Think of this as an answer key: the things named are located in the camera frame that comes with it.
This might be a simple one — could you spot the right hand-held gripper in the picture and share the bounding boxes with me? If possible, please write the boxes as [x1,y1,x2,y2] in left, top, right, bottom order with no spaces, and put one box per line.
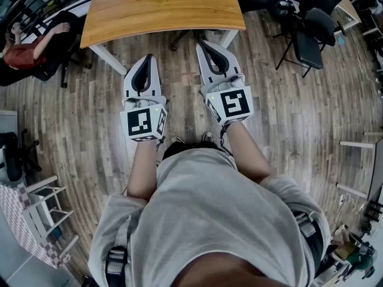
[195,38,255,127]

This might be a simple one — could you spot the person's black trousers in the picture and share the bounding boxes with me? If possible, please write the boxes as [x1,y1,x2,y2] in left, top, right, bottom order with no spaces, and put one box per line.
[162,141,228,161]

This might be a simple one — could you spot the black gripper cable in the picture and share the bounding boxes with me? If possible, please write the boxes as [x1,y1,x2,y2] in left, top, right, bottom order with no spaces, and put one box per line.
[154,136,167,161]
[220,125,234,157]

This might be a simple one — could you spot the black swivel chair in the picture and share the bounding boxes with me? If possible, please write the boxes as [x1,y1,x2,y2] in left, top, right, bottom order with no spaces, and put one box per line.
[0,129,42,182]

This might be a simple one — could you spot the person's left forearm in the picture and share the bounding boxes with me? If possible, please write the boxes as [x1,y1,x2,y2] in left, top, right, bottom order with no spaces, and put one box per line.
[127,138,160,203]

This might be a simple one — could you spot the white stool frame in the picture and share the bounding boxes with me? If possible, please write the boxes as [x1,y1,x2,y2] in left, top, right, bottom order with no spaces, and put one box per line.
[22,175,80,260]

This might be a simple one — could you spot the checkered foam mat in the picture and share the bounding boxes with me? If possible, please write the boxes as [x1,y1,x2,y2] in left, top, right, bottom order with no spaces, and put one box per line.
[0,182,72,269]

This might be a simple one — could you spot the person's chin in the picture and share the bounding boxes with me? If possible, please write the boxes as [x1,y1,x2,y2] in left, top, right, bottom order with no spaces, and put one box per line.
[176,252,273,287]

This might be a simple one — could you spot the person's right forearm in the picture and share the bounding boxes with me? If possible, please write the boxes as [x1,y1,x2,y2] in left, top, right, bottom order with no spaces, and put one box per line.
[224,121,275,187]

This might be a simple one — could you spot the white-legged side table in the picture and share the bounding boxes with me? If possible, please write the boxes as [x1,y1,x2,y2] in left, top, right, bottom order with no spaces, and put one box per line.
[336,131,383,200]

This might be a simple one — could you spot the white table leg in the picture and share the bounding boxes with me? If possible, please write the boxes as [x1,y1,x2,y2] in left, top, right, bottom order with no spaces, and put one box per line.
[88,42,129,77]
[220,30,239,50]

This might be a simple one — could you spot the person's grey t-shirt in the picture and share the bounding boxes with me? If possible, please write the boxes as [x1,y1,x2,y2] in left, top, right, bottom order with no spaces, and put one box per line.
[87,147,332,287]

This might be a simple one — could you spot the grey harness strap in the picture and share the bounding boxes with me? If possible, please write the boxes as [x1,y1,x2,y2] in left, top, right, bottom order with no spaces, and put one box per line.
[105,246,130,287]
[294,212,324,277]

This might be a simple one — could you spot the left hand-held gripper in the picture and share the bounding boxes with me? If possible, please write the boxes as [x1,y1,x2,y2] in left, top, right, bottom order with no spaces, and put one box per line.
[119,54,169,144]

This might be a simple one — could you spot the black folding chair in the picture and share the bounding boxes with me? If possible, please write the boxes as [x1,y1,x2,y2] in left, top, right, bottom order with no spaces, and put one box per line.
[274,7,336,78]

